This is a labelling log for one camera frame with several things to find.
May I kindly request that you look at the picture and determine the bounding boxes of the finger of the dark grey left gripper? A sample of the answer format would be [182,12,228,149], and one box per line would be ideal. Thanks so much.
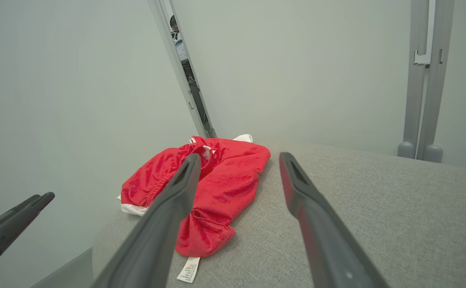
[0,192,56,257]
[0,194,41,239]

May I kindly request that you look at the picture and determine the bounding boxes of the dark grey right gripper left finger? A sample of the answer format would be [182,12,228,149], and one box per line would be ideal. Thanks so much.
[91,153,202,288]

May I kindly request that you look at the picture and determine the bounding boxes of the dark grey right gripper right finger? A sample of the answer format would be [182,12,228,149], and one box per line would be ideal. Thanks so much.
[280,152,389,288]

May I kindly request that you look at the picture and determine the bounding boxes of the red basketball jersey white sleeves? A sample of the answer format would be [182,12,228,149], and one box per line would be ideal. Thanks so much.
[175,134,272,284]

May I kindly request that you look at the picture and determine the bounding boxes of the person with dark hair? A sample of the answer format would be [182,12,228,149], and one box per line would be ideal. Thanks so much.
[170,15,187,60]

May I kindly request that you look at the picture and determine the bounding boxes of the grey wall panel frame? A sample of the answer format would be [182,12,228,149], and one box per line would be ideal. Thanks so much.
[148,0,217,138]

